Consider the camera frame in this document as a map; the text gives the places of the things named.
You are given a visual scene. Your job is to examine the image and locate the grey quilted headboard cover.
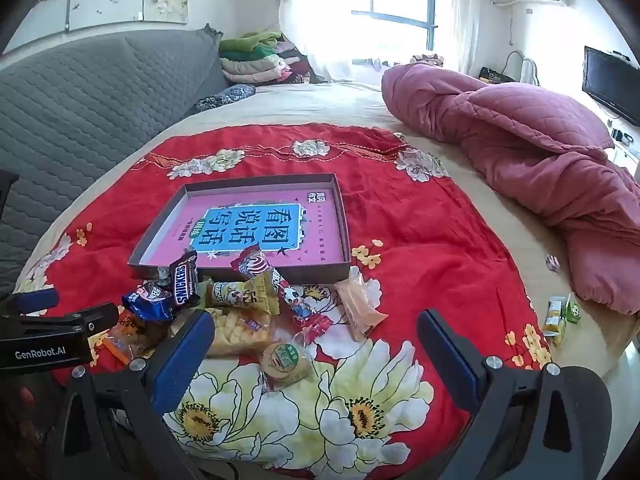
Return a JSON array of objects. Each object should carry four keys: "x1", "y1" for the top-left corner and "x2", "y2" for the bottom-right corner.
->
[{"x1": 0, "y1": 24, "x2": 231, "y2": 301}]

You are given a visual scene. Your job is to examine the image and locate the red floral blanket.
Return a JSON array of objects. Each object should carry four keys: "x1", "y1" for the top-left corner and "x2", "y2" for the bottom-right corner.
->
[{"x1": 15, "y1": 122, "x2": 556, "y2": 480}]

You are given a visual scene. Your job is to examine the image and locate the pink book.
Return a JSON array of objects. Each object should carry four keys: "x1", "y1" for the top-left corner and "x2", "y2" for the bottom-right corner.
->
[{"x1": 142, "y1": 192, "x2": 346, "y2": 266}]

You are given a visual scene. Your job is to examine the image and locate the clear orange pastry packet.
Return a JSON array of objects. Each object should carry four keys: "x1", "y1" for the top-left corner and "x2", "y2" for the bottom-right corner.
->
[{"x1": 334, "y1": 272, "x2": 390, "y2": 343}]

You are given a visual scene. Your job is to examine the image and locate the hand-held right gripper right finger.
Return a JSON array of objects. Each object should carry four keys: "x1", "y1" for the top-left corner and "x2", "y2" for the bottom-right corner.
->
[{"x1": 416, "y1": 308, "x2": 563, "y2": 480}]

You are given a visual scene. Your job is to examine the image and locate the white sheer curtain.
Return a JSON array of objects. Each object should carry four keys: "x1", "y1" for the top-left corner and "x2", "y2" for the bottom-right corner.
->
[{"x1": 277, "y1": 0, "x2": 481, "y2": 83}]

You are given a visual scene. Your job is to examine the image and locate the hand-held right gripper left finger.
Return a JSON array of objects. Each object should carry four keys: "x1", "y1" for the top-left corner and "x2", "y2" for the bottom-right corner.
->
[{"x1": 60, "y1": 309, "x2": 236, "y2": 480}]

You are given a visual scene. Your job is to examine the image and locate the dark patterned pillow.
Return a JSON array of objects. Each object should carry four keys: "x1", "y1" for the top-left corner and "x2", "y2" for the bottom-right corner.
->
[{"x1": 192, "y1": 84, "x2": 257, "y2": 113}]

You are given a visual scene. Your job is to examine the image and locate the round cake green label packet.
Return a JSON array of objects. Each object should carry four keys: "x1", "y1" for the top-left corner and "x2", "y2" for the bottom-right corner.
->
[{"x1": 259, "y1": 341, "x2": 313, "y2": 393}]

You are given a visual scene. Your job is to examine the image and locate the small red wrapped candy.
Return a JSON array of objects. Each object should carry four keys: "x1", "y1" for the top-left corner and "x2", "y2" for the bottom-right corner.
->
[{"x1": 299, "y1": 316, "x2": 334, "y2": 345}]

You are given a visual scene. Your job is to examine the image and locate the panda figure candy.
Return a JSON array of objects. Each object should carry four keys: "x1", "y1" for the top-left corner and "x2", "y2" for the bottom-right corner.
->
[{"x1": 274, "y1": 269, "x2": 313, "y2": 322}]

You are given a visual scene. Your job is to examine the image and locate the dark blue snack packet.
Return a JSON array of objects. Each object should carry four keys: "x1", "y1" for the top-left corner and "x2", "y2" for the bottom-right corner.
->
[{"x1": 121, "y1": 282, "x2": 173, "y2": 322}]

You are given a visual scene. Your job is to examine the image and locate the white television cabinet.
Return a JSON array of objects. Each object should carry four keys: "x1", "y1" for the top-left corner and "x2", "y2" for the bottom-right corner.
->
[{"x1": 602, "y1": 115, "x2": 640, "y2": 181}]

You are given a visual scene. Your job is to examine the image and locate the clear yellow cracker packet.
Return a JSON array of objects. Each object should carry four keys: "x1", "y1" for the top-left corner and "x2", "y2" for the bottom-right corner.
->
[{"x1": 200, "y1": 305, "x2": 276, "y2": 358}]

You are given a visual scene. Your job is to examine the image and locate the yellow panda snack packet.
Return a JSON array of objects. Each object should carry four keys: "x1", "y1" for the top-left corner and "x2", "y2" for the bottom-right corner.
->
[{"x1": 205, "y1": 270, "x2": 282, "y2": 317}]

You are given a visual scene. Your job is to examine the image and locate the brown chocolate bar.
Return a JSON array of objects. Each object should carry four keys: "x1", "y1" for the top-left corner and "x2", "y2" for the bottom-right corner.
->
[{"x1": 167, "y1": 249, "x2": 201, "y2": 308}]

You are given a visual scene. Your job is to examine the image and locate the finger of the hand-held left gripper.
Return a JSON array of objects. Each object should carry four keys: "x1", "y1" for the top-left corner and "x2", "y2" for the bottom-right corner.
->
[
  {"x1": 0, "y1": 289, "x2": 60, "y2": 317},
  {"x1": 0, "y1": 304, "x2": 121, "y2": 341}
]

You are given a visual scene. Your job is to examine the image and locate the shallow grey cardboard box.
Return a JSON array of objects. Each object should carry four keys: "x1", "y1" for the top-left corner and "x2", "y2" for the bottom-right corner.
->
[{"x1": 127, "y1": 173, "x2": 351, "y2": 286}]

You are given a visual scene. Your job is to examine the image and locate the pile of folded clothes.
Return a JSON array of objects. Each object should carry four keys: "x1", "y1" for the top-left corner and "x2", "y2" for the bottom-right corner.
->
[{"x1": 217, "y1": 30, "x2": 326, "y2": 88}]

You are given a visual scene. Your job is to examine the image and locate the beige bed sheet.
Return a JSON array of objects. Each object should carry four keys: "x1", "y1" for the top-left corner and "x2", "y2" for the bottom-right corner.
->
[{"x1": 10, "y1": 80, "x2": 640, "y2": 391}]

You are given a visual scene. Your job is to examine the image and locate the yellow and white small packet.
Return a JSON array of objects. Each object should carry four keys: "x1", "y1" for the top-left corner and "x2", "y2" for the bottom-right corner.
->
[{"x1": 542, "y1": 296, "x2": 568, "y2": 346}]

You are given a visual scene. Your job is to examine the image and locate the black television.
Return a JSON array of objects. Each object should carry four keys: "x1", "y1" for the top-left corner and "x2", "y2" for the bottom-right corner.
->
[{"x1": 581, "y1": 46, "x2": 640, "y2": 127}]

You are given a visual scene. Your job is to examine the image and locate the white metal rack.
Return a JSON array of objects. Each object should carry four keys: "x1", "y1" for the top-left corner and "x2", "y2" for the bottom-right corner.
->
[{"x1": 502, "y1": 50, "x2": 540, "y2": 84}]

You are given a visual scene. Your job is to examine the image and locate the pink quilt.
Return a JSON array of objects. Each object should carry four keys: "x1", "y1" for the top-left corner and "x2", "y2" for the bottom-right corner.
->
[{"x1": 381, "y1": 62, "x2": 640, "y2": 316}]

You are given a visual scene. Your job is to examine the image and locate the black bag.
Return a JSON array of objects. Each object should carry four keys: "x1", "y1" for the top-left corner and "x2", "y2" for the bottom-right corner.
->
[{"x1": 479, "y1": 66, "x2": 516, "y2": 85}]

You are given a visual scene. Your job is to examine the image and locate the orange snack packet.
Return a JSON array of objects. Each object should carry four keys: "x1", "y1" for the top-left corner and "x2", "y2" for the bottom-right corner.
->
[{"x1": 102, "y1": 310, "x2": 171, "y2": 361}]

